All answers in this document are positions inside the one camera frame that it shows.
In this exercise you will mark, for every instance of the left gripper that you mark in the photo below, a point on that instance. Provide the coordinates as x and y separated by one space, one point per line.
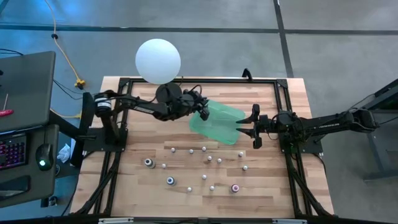
194 101

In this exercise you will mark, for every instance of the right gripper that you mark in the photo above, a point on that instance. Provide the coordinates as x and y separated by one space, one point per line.
264 126

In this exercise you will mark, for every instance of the large bottle pink cap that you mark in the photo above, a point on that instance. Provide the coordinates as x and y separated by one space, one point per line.
235 188

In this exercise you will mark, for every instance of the large bottle black cap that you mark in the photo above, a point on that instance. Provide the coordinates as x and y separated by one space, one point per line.
149 162

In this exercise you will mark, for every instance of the large bottle blue cap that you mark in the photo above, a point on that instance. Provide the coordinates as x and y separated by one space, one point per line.
170 180

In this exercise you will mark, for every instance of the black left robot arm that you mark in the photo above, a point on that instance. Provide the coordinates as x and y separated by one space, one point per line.
140 107

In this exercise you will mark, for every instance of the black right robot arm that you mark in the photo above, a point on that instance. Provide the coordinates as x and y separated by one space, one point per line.
326 123

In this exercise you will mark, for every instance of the green translucent plastic tray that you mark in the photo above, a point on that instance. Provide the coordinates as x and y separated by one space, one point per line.
222 124

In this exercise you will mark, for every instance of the black clamp hook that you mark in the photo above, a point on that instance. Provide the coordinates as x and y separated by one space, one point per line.
247 74

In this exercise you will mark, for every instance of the white globe lamp black base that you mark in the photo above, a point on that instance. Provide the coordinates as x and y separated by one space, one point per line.
158 60

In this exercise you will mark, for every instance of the grey metal cart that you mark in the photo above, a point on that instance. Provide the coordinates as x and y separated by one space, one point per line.
374 146

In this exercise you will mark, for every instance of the crumpled white tissue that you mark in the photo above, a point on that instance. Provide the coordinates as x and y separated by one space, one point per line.
64 154

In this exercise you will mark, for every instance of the black computer mouse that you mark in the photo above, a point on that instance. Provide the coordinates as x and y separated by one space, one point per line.
45 155

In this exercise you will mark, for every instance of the grey closed laptop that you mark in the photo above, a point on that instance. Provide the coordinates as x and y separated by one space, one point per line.
25 90

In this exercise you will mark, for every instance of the dark grey desk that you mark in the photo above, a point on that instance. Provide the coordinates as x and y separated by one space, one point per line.
46 186

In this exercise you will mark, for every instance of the black desk caster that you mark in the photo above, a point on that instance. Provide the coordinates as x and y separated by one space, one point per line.
51 201

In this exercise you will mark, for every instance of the black backlit keyboard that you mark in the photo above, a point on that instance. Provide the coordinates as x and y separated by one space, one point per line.
12 152

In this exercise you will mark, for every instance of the black wrist rest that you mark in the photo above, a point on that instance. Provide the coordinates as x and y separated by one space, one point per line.
14 186

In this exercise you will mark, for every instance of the black aluminium table frame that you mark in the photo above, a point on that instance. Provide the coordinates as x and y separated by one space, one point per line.
233 81

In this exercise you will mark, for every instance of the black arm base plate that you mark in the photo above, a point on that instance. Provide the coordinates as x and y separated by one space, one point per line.
308 147
93 143

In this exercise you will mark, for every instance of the silver metal bracket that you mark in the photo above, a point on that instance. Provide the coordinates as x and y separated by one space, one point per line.
115 220
289 221

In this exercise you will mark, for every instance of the black desk support post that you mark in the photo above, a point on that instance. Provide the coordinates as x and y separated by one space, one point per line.
76 155

